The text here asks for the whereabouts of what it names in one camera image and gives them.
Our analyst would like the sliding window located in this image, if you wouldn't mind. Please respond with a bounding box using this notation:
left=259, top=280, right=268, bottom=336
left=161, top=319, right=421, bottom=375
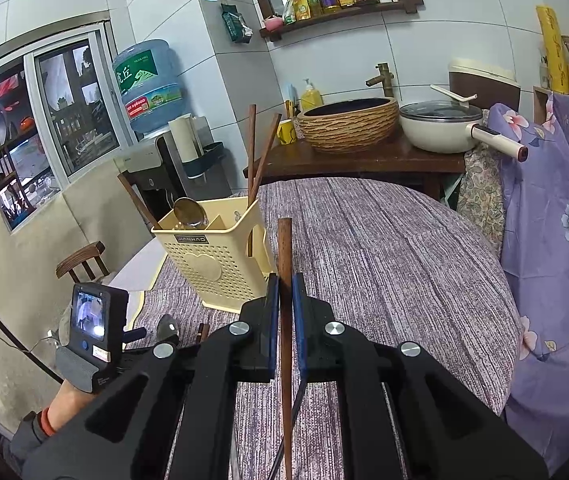
left=0, top=20, right=138, bottom=233

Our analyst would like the water dispenser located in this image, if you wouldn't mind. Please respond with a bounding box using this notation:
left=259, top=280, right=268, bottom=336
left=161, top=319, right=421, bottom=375
left=114, top=130, right=205, bottom=211

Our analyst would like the wooden framed mirror shelf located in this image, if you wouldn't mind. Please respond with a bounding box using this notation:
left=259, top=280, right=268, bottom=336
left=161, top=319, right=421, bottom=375
left=237, top=0, right=424, bottom=43

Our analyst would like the beige paisley cloth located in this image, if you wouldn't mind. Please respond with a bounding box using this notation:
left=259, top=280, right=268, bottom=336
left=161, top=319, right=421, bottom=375
left=457, top=147, right=508, bottom=251

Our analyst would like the brass faucet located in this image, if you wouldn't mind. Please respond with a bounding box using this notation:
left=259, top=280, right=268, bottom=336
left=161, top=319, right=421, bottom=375
left=365, top=62, right=395, bottom=101

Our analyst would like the yellow green seasoning bag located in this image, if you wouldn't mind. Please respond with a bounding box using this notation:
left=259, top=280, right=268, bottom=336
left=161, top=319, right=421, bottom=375
left=283, top=0, right=310, bottom=25

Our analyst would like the wooden counter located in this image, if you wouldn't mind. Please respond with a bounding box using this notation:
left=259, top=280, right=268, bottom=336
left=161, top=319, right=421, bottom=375
left=242, top=135, right=468, bottom=201

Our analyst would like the wicker pattern basin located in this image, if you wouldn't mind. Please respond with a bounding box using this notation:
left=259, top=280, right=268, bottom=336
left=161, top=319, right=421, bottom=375
left=297, top=97, right=400, bottom=153

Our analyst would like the yellow roll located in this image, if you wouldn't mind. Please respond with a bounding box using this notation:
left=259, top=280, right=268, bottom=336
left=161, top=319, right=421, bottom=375
left=536, top=5, right=569, bottom=95

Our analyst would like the cream perforated utensil holder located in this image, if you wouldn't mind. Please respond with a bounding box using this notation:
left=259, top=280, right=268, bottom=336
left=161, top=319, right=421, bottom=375
left=151, top=196, right=278, bottom=315

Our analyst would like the wooden chair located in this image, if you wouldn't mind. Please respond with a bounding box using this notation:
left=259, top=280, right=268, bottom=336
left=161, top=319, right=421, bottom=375
left=56, top=241, right=108, bottom=283

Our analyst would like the metal spoon ornate handle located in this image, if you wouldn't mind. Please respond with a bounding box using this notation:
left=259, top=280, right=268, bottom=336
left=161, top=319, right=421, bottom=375
left=157, top=314, right=181, bottom=343

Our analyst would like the yellow mug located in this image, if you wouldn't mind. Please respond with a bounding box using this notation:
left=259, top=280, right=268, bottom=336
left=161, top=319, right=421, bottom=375
left=277, top=119, right=299, bottom=145

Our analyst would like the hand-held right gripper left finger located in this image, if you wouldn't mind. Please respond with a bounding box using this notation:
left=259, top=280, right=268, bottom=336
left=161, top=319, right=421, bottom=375
left=22, top=272, right=282, bottom=480

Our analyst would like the white tablecloth yellow trim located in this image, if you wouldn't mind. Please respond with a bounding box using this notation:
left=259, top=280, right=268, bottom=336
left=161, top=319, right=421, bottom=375
left=109, top=237, right=170, bottom=311

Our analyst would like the purple striped tablecloth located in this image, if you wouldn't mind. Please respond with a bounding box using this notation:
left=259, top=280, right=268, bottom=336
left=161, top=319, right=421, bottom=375
left=129, top=176, right=523, bottom=480

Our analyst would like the cream pan with lid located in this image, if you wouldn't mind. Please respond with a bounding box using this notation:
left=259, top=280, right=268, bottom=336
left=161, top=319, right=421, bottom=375
left=399, top=100, right=528, bottom=161

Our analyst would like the purple floral cloth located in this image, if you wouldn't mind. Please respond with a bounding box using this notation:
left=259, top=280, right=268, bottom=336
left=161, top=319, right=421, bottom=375
left=485, top=92, right=569, bottom=476

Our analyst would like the large metal spoon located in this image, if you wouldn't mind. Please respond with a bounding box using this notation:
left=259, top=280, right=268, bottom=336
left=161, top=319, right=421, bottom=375
left=172, top=196, right=208, bottom=228

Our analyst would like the green packet on wall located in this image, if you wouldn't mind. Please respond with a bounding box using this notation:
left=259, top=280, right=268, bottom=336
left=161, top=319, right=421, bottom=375
left=220, top=2, right=254, bottom=45

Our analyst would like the blue water jug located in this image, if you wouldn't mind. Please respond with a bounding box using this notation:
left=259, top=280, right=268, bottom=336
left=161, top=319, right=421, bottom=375
left=112, top=39, right=188, bottom=136

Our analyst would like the yellow soap bottle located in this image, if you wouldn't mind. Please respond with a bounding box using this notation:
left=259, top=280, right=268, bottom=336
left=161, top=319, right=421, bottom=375
left=301, top=78, right=324, bottom=111

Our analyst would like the white cup dispenser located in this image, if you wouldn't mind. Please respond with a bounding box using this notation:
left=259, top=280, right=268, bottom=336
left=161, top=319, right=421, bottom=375
left=168, top=114, right=225, bottom=181

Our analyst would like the white ladle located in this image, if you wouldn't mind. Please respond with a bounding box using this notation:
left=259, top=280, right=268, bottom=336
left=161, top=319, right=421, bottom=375
left=429, top=84, right=479, bottom=103

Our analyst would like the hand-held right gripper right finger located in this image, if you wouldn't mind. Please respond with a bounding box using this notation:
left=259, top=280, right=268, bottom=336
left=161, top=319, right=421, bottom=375
left=292, top=272, right=550, bottom=480

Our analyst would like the brown and cream rice cooker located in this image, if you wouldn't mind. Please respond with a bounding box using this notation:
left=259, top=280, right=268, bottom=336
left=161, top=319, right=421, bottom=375
left=448, top=57, right=522, bottom=111

